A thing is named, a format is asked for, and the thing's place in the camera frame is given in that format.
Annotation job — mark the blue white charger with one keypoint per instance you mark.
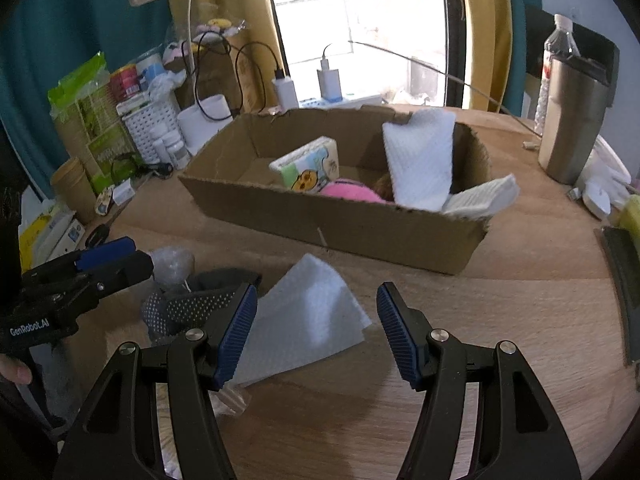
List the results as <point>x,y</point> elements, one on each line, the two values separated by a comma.
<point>330,84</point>

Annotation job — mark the stack of tan paper cups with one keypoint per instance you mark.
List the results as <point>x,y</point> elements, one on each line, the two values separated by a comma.
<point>75,187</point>

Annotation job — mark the white perforated basket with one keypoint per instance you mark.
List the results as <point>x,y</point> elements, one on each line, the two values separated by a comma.
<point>150,127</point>

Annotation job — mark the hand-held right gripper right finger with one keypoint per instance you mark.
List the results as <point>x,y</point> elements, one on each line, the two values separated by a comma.
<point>395,334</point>

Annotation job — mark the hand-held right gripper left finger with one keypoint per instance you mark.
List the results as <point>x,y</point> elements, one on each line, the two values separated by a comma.
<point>237,334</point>

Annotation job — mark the yellow packet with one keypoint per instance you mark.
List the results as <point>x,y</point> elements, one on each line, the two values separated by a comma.
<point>35,235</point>

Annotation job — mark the person's left hand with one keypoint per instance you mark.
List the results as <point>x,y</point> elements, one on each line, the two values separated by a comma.
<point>15,371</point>

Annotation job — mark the white plastic container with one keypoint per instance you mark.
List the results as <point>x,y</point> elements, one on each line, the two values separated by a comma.
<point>610,165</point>

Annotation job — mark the white round device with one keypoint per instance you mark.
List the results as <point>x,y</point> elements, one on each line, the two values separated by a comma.
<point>597,200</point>

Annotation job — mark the clear water bottle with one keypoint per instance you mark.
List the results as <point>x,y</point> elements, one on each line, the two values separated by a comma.
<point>560,40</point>

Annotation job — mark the black monitor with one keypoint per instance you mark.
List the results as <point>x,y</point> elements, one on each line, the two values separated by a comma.
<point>595,35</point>

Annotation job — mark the bag of plush toys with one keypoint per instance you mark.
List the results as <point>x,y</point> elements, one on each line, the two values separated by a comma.
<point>215,27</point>

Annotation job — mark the red can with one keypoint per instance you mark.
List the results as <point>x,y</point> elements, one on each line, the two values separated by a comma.
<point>125,84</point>

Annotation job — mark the green bag of paper cups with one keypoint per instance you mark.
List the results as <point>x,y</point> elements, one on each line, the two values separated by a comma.
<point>90,115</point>

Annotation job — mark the steel tumbler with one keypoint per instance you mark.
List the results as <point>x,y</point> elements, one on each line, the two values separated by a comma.
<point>570,125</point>

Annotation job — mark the black phone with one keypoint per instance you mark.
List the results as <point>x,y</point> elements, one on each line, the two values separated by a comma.
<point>625,285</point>

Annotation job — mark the white paper towel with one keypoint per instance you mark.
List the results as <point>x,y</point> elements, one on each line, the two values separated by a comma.
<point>305,310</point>
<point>420,160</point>
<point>482,197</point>

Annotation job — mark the white power strip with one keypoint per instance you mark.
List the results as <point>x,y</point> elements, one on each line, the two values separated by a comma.
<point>360,100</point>

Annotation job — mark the small green object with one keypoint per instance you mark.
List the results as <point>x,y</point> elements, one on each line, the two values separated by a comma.
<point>127,167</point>

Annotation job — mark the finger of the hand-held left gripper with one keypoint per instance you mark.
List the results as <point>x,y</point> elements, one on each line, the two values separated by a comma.
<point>107,252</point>
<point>125,270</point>

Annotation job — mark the brown plush toy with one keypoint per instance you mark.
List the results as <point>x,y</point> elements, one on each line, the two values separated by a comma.
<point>385,187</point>

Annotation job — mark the white packet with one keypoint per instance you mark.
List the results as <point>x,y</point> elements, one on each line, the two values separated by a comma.
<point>67,237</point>

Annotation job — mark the black scissors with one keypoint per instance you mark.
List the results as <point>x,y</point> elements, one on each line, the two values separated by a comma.
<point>97,235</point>

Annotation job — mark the yellow tissue pack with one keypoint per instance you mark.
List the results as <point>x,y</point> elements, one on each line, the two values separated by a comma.
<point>631,220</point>

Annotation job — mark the clear plastic bag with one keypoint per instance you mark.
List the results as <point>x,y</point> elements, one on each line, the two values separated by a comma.
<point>172,265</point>

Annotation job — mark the white pill bottle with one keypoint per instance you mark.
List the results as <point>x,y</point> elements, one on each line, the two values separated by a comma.
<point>160,145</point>
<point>177,152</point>

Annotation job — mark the blue white container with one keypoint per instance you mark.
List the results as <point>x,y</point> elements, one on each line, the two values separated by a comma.
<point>150,67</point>

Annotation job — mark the small white box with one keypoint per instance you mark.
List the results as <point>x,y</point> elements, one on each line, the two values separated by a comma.
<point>124,194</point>

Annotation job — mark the yellow curtain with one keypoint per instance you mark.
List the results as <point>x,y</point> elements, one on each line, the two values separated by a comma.
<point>485,35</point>
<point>260,10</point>

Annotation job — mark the duck print tissue pack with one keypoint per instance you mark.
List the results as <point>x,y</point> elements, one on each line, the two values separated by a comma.
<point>307,165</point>

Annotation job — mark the cardboard box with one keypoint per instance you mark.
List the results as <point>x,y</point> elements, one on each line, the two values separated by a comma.
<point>350,232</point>

